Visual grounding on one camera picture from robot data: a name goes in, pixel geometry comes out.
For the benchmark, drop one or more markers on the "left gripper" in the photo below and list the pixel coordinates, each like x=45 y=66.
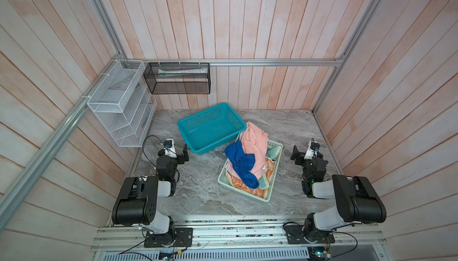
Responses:
x=180 y=157

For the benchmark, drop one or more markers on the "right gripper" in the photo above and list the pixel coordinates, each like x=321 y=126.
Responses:
x=299 y=155

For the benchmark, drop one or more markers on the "blue towel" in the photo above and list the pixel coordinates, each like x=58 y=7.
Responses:
x=242 y=164

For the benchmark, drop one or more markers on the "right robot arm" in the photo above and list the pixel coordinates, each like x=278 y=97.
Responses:
x=356 y=201

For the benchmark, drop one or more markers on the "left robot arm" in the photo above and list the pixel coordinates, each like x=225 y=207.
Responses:
x=136 y=204

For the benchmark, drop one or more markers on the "light green towel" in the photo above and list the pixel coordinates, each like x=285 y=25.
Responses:
x=271 y=158

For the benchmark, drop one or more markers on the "teal plastic basket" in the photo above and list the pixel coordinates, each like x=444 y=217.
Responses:
x=211 y=128

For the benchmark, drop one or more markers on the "light green plastic basket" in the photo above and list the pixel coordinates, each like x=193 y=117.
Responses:
x=223 y=182

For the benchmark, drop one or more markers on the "pink towel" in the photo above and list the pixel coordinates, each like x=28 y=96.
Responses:
x=254 y=141

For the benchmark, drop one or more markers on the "orange patterned towel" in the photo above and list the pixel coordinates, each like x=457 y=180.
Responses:
x=238 y=185

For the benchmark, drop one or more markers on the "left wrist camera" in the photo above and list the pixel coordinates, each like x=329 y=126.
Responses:
x=169 y=148

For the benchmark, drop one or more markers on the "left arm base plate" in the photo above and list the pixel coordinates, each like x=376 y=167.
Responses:
x=181 y=237

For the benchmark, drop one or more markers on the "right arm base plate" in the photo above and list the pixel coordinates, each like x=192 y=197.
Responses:
x=298 y=234

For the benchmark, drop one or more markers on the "white wire shelf rack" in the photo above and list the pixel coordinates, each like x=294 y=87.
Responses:
x=123 y=103

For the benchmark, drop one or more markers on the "black mesh wall basket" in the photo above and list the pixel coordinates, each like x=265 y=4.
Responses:
x=178 y=78

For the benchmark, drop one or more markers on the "aluminium back wall rail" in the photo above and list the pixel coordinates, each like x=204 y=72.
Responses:
x=274 y=62

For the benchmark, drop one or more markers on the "aluminium wall rail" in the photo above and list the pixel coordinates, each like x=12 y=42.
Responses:
x=22 y=185
x=274 y=62

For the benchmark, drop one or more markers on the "aluminium left wall rail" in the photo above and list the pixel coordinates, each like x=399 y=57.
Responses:
x=22 y=185

